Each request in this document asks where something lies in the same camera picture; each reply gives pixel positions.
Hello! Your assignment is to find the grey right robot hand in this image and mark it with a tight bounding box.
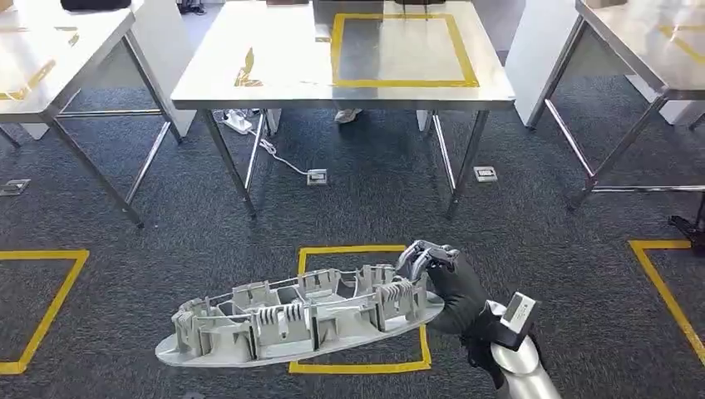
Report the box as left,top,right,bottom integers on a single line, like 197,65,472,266
395,239,495,337

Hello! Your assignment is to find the grey plastic hubcap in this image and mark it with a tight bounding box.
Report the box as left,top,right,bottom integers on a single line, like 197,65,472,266
155,264,446,369

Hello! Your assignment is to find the yellow floor tape square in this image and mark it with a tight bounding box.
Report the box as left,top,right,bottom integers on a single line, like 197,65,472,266
287,244,433,376
0,249,91,377
628,239,705,368

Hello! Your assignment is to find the black stand foot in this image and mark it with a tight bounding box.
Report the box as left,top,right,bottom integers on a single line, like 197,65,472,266
667,191,705,255

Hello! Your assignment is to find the white desk panel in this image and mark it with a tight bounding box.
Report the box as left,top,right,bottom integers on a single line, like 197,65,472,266
503,0,580,130
131,0,198,140

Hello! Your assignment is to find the white power strip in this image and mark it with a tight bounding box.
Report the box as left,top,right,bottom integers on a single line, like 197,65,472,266
222,109,254,136

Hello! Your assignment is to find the steel table with taped square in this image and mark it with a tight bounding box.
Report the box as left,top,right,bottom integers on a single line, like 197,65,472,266
170,0,516,221

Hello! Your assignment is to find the yellow tape scrap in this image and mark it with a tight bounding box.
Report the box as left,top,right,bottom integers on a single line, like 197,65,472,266
233,47,265,89

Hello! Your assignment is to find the yellow tape strip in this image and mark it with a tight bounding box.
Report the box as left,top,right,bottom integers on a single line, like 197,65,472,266
657,24,705,67
0,58,58,102

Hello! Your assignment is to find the black bag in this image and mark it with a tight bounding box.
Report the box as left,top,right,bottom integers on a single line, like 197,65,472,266
60,0,133,12

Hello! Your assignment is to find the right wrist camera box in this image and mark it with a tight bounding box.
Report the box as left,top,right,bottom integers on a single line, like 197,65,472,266
489,292,543,353

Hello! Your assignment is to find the white power cable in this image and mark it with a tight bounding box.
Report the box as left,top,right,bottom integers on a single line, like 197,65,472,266
247,128,316,177

